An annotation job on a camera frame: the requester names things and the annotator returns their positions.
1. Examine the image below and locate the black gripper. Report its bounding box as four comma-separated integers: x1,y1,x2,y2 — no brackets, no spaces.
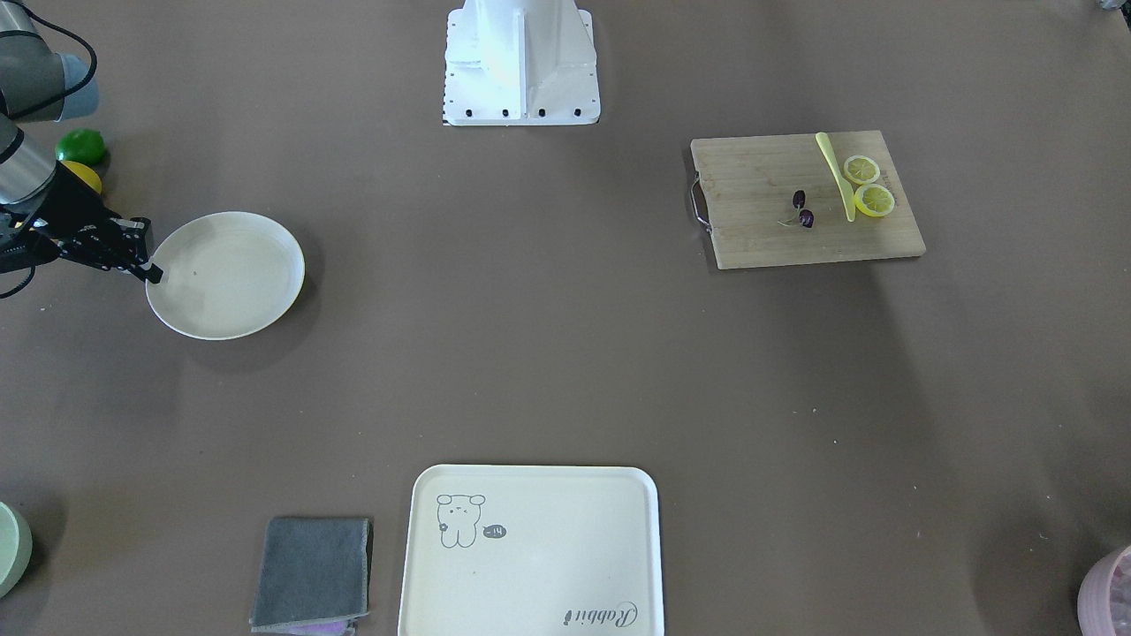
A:
1,167,164,284

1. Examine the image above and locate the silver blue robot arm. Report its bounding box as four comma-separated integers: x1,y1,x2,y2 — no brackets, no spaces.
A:
1,1,164,284

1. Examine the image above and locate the cream rabbit tray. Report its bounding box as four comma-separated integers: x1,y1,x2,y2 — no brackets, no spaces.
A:
399,466,665,635

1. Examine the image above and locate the cream round plate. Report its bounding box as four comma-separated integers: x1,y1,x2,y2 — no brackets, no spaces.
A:
146,212,307,341

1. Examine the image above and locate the yellow lemon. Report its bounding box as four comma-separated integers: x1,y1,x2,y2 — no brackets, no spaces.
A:
60,160,102,196

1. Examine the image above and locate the green lime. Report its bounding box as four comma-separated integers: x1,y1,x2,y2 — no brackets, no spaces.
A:
54,128,107,166

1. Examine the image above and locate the light green bowl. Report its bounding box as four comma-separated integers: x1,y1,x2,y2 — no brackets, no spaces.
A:
0,502,33,598

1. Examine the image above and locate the grey folded cloth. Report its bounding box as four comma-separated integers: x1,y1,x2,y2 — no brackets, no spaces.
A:
249,517,371,635

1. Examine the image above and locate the wooden cutting board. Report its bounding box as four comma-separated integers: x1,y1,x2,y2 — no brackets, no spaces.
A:
690,130,926,270

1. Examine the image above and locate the yellow plastic knife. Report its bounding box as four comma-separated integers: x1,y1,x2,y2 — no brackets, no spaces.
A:
815,132,856,223

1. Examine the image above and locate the lemon slice upper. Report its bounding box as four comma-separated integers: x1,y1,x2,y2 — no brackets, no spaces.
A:
843,155,881,186

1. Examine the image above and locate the lemon slice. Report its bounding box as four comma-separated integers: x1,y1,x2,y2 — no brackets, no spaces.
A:
843,155,881,186
854,184,897,218

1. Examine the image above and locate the lemon slice lower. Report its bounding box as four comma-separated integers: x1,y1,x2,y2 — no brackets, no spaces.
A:
854,184,897,218

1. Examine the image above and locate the pink bowl with ice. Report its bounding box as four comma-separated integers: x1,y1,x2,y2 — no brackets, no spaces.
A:
1077,547,1130,635

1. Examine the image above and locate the white pillar mount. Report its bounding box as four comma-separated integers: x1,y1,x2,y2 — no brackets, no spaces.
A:
442,1,602,126

